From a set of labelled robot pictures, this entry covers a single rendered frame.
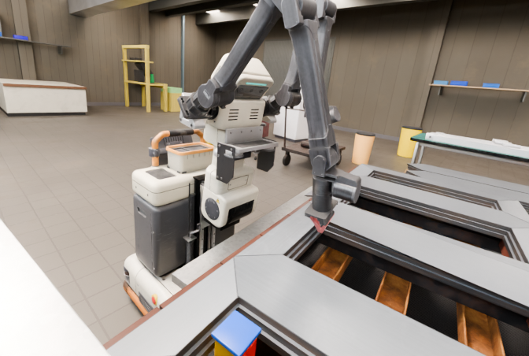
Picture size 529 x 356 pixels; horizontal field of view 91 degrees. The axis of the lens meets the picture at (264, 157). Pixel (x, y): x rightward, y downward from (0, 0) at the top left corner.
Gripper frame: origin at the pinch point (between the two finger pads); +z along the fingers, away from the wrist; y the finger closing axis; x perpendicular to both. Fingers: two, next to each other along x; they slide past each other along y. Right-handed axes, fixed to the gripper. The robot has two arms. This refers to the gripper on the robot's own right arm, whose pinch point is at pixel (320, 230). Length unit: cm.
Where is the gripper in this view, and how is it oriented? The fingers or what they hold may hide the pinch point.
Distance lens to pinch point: 85.6
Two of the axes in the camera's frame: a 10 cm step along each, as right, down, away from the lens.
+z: 0.6, 9.0, 4.4
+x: -8.2, -2.1, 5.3
